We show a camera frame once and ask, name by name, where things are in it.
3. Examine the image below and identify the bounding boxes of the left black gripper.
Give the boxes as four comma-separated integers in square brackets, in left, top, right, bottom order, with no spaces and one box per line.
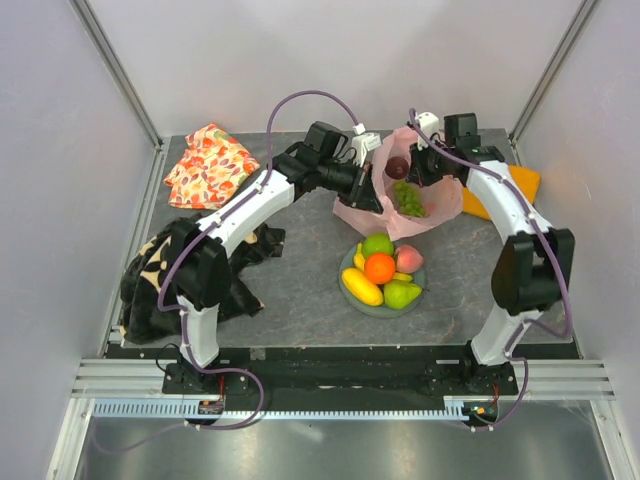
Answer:
[319,159,383,216]

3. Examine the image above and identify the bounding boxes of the dark red fake plum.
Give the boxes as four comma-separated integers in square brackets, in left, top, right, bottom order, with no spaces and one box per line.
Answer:
[384,156,410,180]

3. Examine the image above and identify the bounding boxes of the green fake grapes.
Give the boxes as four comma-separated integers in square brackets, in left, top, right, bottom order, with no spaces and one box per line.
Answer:
[393,181,426,218]

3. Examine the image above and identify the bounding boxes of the pink plastic bag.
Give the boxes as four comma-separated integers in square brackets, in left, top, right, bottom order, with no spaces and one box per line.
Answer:
[333,126,463,241]

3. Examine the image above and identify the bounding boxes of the green fake lime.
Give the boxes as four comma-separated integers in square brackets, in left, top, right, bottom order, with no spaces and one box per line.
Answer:
[361,232,395,259]

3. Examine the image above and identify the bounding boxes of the yellow fake banana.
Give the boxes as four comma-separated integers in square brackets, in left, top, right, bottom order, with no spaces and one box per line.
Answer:
[353,243,413,282]

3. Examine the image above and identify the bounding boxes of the fake orange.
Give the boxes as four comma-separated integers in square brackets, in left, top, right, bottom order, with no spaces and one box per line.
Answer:
[364,252,396,285]

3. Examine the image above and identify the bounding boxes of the fake peach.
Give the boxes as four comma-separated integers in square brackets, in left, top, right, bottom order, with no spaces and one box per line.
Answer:
[395,245,424,274]

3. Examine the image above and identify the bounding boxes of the yellow fake mango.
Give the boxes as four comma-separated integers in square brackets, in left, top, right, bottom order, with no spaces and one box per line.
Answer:
[341,267,384,307]

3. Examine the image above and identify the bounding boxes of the green fake pear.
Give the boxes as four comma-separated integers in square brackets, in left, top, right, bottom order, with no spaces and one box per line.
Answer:
[383,280,423,310]

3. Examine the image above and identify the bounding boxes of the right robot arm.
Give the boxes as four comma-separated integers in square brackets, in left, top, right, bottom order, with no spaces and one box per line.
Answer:
[408,109,575,394]

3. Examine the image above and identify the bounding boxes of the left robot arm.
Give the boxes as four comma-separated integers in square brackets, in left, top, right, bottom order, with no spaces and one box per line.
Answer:
[161,122,382,393]

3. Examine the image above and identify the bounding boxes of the orange folded cloth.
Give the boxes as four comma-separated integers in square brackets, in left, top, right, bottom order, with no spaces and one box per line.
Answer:
[462,162,541,220]

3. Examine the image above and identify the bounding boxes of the grey-green round plate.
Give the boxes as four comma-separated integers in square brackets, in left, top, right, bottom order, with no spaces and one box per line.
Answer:
[338,246,427,318]

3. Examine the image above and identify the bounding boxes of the orange floral cloth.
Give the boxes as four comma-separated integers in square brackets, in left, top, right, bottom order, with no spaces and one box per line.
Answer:
[164,124,260,210]

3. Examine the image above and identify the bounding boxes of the black floral cloth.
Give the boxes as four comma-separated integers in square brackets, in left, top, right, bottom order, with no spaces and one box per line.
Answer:
[119,220,286,345]

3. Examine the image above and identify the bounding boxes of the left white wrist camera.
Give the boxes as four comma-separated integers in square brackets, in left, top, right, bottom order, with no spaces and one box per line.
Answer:
[351,132,382,167]

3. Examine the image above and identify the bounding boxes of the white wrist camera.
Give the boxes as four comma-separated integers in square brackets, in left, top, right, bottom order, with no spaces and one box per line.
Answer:
[351,132,382,167]
[409,111,440,150]

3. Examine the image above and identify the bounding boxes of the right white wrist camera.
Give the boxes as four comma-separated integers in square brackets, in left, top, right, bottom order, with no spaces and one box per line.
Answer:
[409,111,440,150]

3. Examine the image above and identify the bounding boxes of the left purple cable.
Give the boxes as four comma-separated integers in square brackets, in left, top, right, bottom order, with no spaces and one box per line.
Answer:
[92,89,366,454]

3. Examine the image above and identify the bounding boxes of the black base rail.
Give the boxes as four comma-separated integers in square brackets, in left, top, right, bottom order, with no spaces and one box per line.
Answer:
[162,345,518,398]

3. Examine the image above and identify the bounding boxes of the grey slotted cable duct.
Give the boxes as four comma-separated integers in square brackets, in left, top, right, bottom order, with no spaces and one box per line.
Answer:
[92,397,473,421]

